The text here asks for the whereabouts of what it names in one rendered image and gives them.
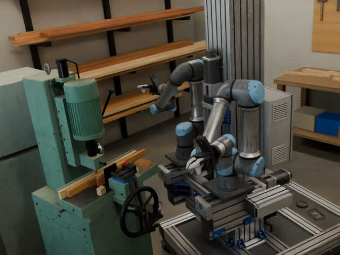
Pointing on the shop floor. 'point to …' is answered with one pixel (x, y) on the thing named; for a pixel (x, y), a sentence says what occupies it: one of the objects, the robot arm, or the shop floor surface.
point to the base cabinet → (110, 238)
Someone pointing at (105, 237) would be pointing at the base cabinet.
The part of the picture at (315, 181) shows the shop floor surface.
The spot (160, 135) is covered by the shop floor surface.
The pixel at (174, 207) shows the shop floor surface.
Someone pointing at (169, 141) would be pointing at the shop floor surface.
